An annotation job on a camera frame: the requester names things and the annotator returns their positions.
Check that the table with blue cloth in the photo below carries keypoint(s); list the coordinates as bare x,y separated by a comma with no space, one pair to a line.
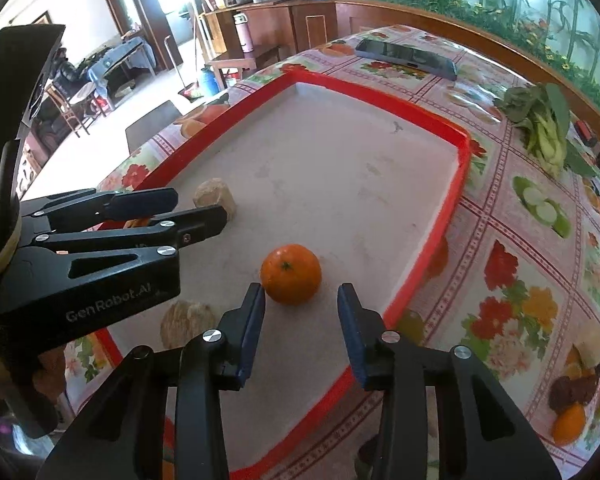
122,57

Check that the pink thermos bottle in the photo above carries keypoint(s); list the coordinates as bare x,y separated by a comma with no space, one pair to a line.
243,32

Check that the red and black box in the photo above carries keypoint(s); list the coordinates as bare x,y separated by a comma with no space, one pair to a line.
587,132

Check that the red tray with white base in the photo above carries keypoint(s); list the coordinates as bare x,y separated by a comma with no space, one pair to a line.
330,160

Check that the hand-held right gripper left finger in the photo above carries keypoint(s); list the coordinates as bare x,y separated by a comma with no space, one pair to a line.
252,332

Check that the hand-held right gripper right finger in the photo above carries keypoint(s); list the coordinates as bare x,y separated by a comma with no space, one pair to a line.
352,335

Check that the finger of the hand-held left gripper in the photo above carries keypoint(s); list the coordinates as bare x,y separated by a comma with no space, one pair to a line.
140,201
200,222

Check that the floral printed tablecloth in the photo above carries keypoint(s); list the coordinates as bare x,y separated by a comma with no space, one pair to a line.
520,270

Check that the blue water jug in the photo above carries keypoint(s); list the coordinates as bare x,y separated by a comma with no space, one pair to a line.
208,81

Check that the black chair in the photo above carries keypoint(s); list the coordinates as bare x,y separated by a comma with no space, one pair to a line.
152,125

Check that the flower mural glass panel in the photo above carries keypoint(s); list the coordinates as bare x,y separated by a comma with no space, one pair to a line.
480,5

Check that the wooden counter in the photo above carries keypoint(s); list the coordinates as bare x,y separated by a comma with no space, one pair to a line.
280,25

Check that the green bok choy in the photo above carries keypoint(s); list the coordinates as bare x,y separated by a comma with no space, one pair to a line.
545,125

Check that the smartphone in blue case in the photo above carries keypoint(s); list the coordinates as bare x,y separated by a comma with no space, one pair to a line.
405,57

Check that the red brown jujube date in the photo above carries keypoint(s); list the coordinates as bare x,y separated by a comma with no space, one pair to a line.
586,389
562,395

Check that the mandarin orange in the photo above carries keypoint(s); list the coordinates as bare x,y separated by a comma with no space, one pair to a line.
139,222
291,274

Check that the person's left hand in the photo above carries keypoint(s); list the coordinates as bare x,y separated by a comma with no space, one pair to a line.
49,377

